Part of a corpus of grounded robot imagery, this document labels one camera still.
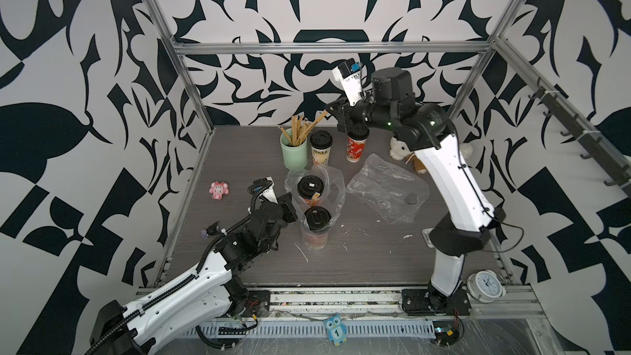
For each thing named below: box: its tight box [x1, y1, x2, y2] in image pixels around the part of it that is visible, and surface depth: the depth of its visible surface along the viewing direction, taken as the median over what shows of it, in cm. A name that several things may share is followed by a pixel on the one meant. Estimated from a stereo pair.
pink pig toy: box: [208, 180, 230, 200], surface depth 98 cm
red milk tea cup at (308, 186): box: [297, 175, 325, 206], surface depth 82 cm
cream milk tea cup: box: [309, 129, 333, 166], surface depth 95 cm
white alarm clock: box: [465, 269, 507, 304], surface depth 76 cm
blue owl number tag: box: [323, 313, 348, 346], surface depth 70 cm
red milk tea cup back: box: [345, 124, 370, 163], surface depth 101 cm
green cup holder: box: [280, 127, 309, 172], surface depth 101 cm
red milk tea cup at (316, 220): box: [303, 205, 332, 251], surface depth 74 cm
